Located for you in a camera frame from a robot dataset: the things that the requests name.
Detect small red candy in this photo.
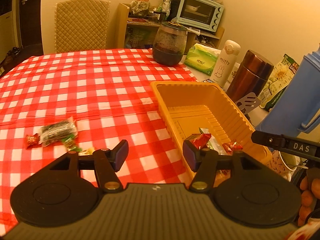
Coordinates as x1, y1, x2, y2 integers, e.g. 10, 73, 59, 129
25, 133, 40, 148

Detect orange lid jar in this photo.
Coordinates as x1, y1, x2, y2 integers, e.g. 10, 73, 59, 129
130, 0, 150, 17

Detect white miffy bottle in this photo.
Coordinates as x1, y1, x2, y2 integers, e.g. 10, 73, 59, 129
210, 40, 241, 88

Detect red checkered tablecloth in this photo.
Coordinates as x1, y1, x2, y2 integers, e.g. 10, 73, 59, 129
1, 49, 195, 233

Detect sunflower seed bag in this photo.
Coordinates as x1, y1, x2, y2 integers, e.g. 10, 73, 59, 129
258, 54, 299, 112

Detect wooden shelf unit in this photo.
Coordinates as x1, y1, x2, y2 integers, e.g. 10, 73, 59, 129
114, 3, 225, 52

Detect white green snack bag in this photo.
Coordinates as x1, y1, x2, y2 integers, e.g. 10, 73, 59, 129
199, 128, 227, 155

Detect white cabinet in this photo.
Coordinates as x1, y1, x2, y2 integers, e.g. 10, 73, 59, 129
1, 0, 21, 61

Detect white patterned mug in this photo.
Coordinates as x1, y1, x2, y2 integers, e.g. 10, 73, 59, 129
266, 150, 306, 181

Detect large red snack packet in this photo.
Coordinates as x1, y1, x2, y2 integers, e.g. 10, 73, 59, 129
186, 133, 212, 150

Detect brown metal thermos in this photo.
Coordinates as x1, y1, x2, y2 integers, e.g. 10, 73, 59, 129
226, 50, 274, 102

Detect green tissue pack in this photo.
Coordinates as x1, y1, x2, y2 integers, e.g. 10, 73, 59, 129
184, 43, 221, 76

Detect blue thermos jug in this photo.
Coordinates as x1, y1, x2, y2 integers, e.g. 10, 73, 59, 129
255, 50, 320, 137

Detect light blue toaster oven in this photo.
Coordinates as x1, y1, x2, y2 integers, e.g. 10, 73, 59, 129
170, 0, 224, 33

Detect green candy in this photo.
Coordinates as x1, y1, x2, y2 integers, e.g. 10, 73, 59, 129
61, 133, 82, 152

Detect person right hand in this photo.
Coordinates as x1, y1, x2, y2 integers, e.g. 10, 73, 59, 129
297, 177, 320, 226

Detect glass jar dark contents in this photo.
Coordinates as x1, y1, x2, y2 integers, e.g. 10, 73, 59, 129
152, 22, 188, 66

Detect black seaweed snack pack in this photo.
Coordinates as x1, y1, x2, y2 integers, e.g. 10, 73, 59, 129
37, 117, 78, 147

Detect yellow cake snack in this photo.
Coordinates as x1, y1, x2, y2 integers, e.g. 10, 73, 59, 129
78, 147, 95, 156

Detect orange plastic tray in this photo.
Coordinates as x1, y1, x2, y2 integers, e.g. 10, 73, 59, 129
150, 80, 273, 186

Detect dark door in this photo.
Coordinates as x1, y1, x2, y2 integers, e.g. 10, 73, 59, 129
20, 0, 42, 47

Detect quilted beige chair back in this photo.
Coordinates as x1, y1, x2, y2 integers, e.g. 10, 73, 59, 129
55, 0, 110, 53

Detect grey slotted spatula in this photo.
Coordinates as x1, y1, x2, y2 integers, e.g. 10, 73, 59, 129
235, 92, 260, 115

